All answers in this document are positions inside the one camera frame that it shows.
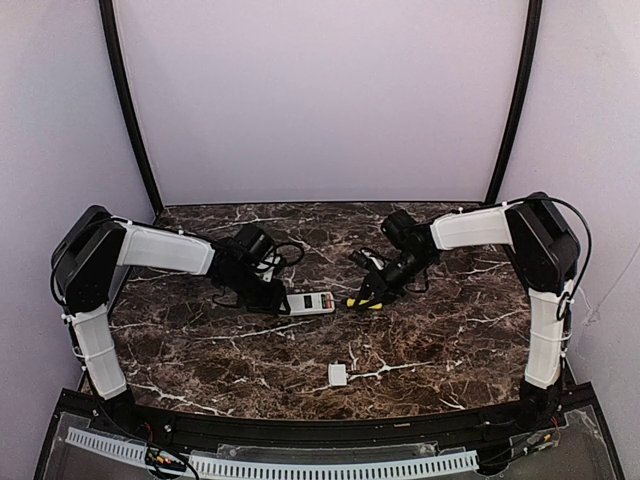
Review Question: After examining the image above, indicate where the white cable duct left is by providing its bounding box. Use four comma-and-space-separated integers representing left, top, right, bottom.
65, 427, 147, 468

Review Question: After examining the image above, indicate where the black front mounting rail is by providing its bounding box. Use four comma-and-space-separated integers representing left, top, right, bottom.
59, 384, 596, 456

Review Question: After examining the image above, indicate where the white remote control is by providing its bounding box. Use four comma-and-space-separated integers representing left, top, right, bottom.
287, 292, 336, 316

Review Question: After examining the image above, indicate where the black corner frame post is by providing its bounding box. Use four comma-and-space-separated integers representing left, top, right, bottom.
98, 0, 164, 216
484, 0, 543, 205

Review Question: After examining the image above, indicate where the white cable duct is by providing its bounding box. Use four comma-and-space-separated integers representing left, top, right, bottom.
65, 427, 147, 468
189, 448, 480, 480

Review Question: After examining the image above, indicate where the black corner frame post left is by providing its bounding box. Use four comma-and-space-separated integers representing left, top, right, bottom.
98, 0, 164, 216

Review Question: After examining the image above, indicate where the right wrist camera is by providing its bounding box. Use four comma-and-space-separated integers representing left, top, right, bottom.
349, 247, 389, 271

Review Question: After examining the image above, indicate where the white battery cover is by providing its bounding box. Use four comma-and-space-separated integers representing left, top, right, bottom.
328, 363, 348, 387

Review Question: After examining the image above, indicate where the black corner frame post right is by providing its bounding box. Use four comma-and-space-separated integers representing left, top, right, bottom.
484, 0, 543, 205

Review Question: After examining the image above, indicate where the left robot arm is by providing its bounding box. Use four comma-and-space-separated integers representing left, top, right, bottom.
50, 205, 291, 400

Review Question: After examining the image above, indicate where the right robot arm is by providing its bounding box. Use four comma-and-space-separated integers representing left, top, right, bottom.
347, 192, 592, 431

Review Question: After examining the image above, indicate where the yellow handled screwdriver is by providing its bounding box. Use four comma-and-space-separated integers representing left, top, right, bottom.
345, 298, 383, 310

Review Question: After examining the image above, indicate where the white cable duct right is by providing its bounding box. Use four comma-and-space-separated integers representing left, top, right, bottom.
189, 448, 480, 480

